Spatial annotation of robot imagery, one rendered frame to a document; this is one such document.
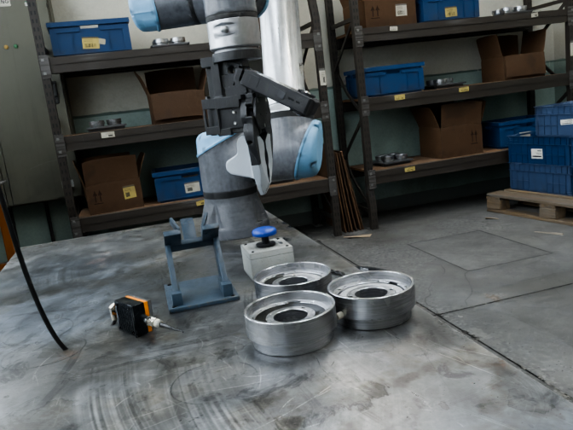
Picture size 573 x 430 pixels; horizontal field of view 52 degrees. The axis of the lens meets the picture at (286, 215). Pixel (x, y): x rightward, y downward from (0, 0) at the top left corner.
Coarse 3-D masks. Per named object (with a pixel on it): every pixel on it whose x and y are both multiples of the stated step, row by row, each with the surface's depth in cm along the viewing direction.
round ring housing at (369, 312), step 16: (368, 272) 76; (384, 272) 75; (400, 272) 74; (336, 288) 74; (368, 288) 73; (384, 288) 72; (336, 304) 69; (352, 304) 67; (368, 304) 66; (384, 304) 66; (400, 304) 67; (352, 320) 68; (368, 320) 67; (384, 320) 67; (400, 320) 68
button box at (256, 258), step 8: (272, 240) 98; (280, 240) 97; (248, 248) 94; (256, 248) 93; (264, 248) 93; (272, 248) 92; (280, 248) 92; (288, 248) 92; (248, 256) 92; (256, 256) 91; (264, 256) 91; (272, 256) 91; (280, 256) 92; (288, 256) 92; (248, 264) 93; (256, 264) 91; (264, 264) 91; (272, 264) 92; (248, 272) 94; (256, 272) 91
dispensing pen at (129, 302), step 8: (112, 304) 79; (120, 304) 75; (128, 304) 74; (136, 304) 74; (112, 312) 79; (120, 312) 76; (128, 312) 74; (136, 312) 74; (144, 312) 74; (120, 320) 76; (128, 320) 75; (136, 320) 74; (144, 320) 73; (152, 320) 72; (160, 320) 72; (120, 328) 77; (128, 328) 75; (136, 328) 74; (144, 328) 75; (168, 328) 70; (176, 328) 69; (136, 336) 74
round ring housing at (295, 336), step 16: (256, 304) 70; (272, 304) 72; (320, 304) 70; (256, 320) 64; (272, 320) 66; (288, 320) 69; (304, 320) 62; (320, 320) 63; (336, 320) 66; (256, 336) 64; (272, 336) 63; (288, 336) 62; (304, 336) 62; (320, 336) 63; (272, 352) 64; (288, 352) 63; (304, 352) 63
